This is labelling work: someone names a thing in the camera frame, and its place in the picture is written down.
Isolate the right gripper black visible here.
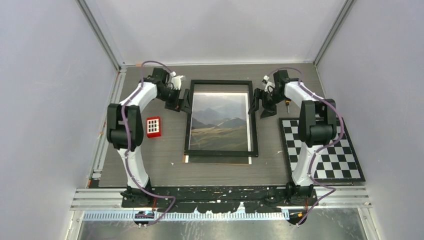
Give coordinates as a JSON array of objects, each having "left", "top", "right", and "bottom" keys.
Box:
[{"left": 248, "top": 87, "right": 287, "bottom": 119}]

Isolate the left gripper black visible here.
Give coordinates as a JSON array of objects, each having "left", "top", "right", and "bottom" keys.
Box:
[{"left": 157, "top": 87, "right": 193, "bottom": 114}]

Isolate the orange handled screwdriver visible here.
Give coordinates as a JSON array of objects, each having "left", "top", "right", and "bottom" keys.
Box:
[{"left": 285, "top": 100, "right": 291, "bottom": 114}]

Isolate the landscape photo print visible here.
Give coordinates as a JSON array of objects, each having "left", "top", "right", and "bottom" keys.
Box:
[{"left": 188, "top": 91, "right": 252, "bottom": 152}]

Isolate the black picture frame with photo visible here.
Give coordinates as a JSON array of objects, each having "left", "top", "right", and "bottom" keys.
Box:
[{"left": 184, "top": 79, "right": 259, "bottom": 158}]

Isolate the black white checkerboard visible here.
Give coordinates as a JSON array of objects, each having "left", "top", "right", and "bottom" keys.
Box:
[{"left": 277, "top": 116, "right": 366, "bottom": 182}]

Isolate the brown fibreboard backing board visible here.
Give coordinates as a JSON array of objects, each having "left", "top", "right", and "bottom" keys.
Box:
[{"left": 182, "top": 155, "right": 252, "bottom": 165}]

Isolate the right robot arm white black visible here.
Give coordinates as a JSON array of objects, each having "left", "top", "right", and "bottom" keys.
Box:
[{"left": 248, "top": 67, "right": 337, "bottom": 205}]

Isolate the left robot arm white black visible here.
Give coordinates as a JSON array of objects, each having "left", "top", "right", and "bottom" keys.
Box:
[{"left": 106, "top": 67, "right": 191, "bottom": 207}]

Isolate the red screw box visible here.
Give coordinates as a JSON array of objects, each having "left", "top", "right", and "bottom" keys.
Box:
[{"left": 146, "top": 116, "right": 162, "bottom": 138}]

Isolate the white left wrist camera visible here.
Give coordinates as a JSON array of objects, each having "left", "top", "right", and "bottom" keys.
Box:
[{"left": 170, "top": 71, "right": 186, "bottom": 90}]

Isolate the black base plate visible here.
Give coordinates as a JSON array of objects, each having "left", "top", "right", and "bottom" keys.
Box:
[{"left": 120, "top": 185, "right": 318, "bottom": 214}]

